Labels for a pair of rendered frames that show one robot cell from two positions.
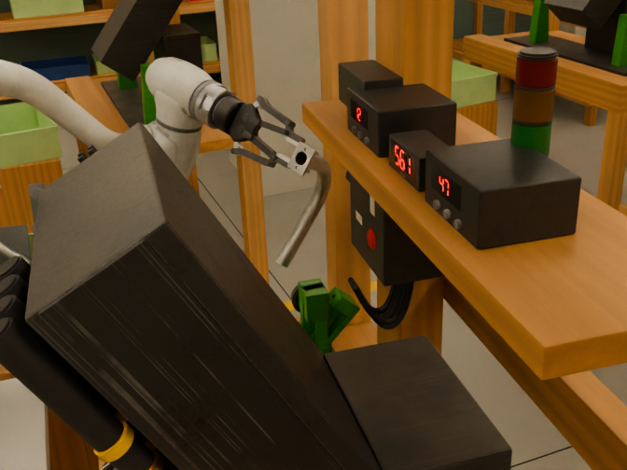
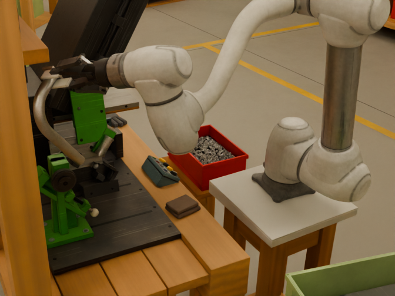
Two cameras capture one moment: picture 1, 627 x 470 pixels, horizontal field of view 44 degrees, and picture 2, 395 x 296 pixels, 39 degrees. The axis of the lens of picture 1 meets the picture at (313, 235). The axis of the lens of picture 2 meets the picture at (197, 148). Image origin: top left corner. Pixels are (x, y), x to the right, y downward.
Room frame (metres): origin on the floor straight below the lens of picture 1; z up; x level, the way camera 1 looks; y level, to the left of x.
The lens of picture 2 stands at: (2.94, 0.05, 2.02)
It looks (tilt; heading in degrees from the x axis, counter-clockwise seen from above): 28 degrees down; 166
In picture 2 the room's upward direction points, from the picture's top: 2 degrees clockwise
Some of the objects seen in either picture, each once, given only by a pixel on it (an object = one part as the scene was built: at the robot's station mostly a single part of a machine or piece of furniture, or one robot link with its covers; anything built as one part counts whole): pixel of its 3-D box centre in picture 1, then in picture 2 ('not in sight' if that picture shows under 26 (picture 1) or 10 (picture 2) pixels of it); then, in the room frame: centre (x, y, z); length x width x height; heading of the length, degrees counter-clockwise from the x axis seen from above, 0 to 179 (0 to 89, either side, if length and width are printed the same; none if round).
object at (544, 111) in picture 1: (533, 103); not in sight; (0.97, -0.29, 1.67); 0.05 x 0.05 x 0.05
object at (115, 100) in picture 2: not in sight; (84, 106); (0.91, 0.11, 1.11); 0.39 x 0.16 x 0.03; 104
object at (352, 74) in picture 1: (369, 89); not in sight; (1.35, -0.11, 1.59); 0.15 x 0.07 x 0.07; 14
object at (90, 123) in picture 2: not in sight; (86, 109); (1.07, 0.11, 1.17); 0.13 x 0.12 x 0.20; 14
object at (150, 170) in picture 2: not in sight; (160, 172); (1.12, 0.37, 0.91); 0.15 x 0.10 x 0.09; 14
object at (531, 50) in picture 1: (536, 68); not in sight; (0.97, -0.29, 1.71); 0.05 x 0.05 x 0.04
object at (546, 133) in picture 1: (530, 137); not in sight; (0.97, -0.29, 1.62); 0.05 x 0.05 x 0.05
